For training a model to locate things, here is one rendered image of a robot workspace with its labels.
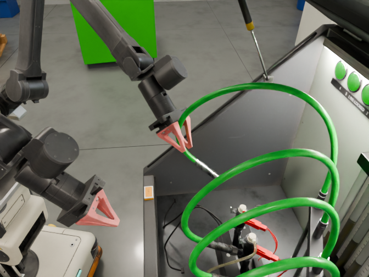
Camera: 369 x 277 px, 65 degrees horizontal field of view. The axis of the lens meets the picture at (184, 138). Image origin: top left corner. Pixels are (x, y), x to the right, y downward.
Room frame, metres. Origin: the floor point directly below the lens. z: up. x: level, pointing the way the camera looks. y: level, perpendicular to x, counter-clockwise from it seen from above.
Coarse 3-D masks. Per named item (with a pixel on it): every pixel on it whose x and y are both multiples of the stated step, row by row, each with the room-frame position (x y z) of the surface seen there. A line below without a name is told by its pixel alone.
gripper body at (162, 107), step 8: (160, 96) 0.62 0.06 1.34; (168, 96) 0.64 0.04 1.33; (152, 104) 0.61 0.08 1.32; (160, 104) 0.61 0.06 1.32; (168, 104) 0.61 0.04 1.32; (160, 112) 0.60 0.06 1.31; (168, 112) 0.60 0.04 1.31; (176, 112) 0.60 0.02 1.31; (160, 120) 0.56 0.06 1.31; (152, 128) 0.57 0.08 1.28
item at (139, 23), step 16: (112, 0) 3.62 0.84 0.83; (128, 0) 3.66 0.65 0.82; (144, 0) 3.71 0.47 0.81; (80, 16) 3.53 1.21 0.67; (128, 16) 3.66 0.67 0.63; (144, 16) 3.70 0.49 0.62; (80, 32) 3.52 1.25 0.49; (128, 32) 3.65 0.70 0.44; (144, 32) 3.70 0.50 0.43; (96, 48) 3.55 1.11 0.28; (144, 48) 3.69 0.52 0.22; (96, 64) 3.58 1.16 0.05; (112, 64) 3.63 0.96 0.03
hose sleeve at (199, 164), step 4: (196, 160) 0.56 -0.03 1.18; (200, 160) 0.57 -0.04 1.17; (196, 164) 0.56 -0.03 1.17; (200, 164) 0.56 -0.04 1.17; (204, 164) 0.56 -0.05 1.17; (200, 168) 0.55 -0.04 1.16; (204, 168) 0.55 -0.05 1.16; (208, 168) 0.55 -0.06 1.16; (208, 172) 0.55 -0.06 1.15; (212, 172) 0.55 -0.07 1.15; (212, 176) 0.54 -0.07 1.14; (216, 176) 0.54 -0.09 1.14
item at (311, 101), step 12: (240, 84) 0.54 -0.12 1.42; (252, 84) 0.53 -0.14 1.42; (264, 84) 0.52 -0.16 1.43; (276, 84) 0.52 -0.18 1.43; (204, 96) 0.56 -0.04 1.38; (216, 96) 0.55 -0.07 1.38; (300, 96) 0.50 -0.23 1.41; (192, 108) 0.56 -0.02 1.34; (324, 108) 0.49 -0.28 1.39; (180, 120) 0.57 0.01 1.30; (324, 120) 0.48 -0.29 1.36; (336, 144) 0.47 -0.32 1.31; (192, 156) 0.57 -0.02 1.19; (336, 156) 0.47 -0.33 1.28; (324, 192) 0.47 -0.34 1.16
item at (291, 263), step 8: (272, 264) 0.21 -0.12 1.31; (280, 264) 0.20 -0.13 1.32; (288, 264) 0.20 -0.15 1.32; (296, 264) 0.20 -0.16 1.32; (304, 264) 0.20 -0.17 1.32; (312, 264) 0.21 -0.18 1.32; (320, 264) 0.21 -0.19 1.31; (328, 264) 0.21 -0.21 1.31; (248, 272) 0.20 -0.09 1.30; (256, 272) 0.20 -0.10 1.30; (264, 272) 0.20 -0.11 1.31; (272, 272) 0.20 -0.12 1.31; (336, 272) 0.21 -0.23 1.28
